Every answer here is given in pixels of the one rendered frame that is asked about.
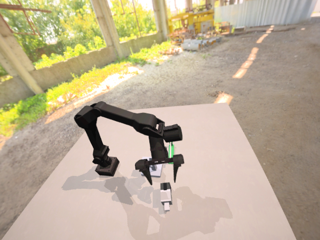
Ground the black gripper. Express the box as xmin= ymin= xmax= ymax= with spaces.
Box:
xmin=135 ymin=143 xmax=184 ymax=185

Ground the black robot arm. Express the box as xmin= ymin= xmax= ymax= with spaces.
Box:
xmin=74 ymin=101 xmax=183 ymax=169

